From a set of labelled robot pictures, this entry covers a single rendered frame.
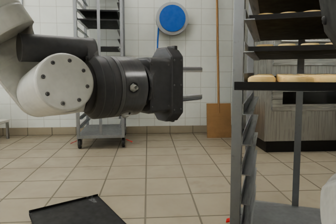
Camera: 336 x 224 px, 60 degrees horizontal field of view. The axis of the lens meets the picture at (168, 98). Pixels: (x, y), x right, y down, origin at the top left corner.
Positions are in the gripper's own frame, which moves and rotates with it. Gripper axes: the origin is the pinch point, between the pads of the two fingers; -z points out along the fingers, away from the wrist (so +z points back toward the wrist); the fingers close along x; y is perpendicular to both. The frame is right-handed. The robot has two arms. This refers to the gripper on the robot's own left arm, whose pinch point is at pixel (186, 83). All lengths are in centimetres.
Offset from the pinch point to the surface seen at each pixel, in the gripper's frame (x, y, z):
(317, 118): -46, 94, -256
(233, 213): -41, 16, -33
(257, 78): 0.7, -6.6, -11.3
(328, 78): 0.8, -16.2, -17.6
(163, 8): 77, 249, -184
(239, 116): -11.0, 15.0, -34.2
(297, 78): 0.8, -12.4, -14.6
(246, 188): -37, 20, -45
